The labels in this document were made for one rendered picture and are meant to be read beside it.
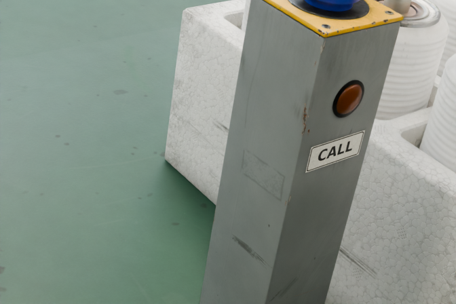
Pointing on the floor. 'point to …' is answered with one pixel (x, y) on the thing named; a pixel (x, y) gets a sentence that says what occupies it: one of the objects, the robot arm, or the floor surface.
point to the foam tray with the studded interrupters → (178, 140)
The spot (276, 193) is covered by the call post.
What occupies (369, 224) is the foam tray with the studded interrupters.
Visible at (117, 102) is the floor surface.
